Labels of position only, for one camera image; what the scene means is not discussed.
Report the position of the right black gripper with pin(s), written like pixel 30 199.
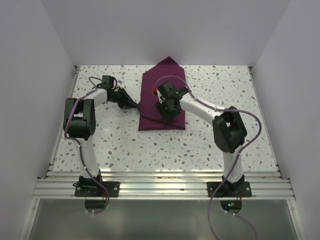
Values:
pixel 166 116

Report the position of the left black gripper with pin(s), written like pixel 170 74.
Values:
pixel 127 102

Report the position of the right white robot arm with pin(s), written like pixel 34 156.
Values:
pixel 229 131

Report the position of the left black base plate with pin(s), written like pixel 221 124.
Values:
pixel 87 187

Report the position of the aluminium rail frame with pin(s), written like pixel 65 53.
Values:
pixel 177 164

